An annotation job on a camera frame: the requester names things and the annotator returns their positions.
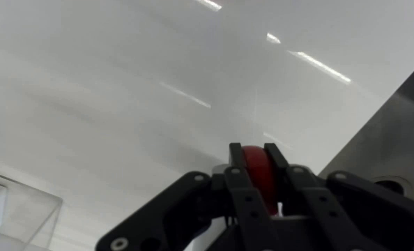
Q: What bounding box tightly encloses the stainless steel sink basin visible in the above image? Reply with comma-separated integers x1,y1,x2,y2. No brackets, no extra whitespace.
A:
320,54,414,206

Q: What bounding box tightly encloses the clear acrylic napkin holder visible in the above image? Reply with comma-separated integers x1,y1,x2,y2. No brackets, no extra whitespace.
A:
0,169,64,251

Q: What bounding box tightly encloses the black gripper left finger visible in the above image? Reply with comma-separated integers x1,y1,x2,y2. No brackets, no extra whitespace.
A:
95,141,283,251

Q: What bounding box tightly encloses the white mug with red interior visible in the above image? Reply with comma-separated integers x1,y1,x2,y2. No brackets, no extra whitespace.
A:
183,144,311,251

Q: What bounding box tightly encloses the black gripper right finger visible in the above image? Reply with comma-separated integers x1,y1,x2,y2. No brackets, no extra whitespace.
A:
264,141,414,251

